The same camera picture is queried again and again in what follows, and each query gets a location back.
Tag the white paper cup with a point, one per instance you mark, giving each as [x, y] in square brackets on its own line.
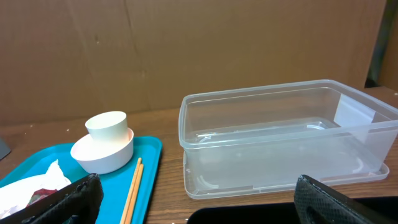
[109, 127]

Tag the black plastic tray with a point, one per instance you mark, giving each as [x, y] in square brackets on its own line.
[274, 213]

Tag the red snack wrapper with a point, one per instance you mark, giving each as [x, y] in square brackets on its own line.
[39, 195]

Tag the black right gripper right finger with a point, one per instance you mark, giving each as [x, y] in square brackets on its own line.
[315, 202]

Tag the clear plastic bin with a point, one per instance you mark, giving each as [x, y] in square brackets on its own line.
[261, 139]

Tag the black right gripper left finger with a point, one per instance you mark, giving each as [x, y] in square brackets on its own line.
[78, 202]

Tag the pink shallow bowl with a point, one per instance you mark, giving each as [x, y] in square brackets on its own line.
[102, 159]

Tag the teal plastic tray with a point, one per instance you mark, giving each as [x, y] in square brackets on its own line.
[115, 184]

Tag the wooden chopstick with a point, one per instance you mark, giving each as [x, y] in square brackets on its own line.
[126, 207]
[134, 195]

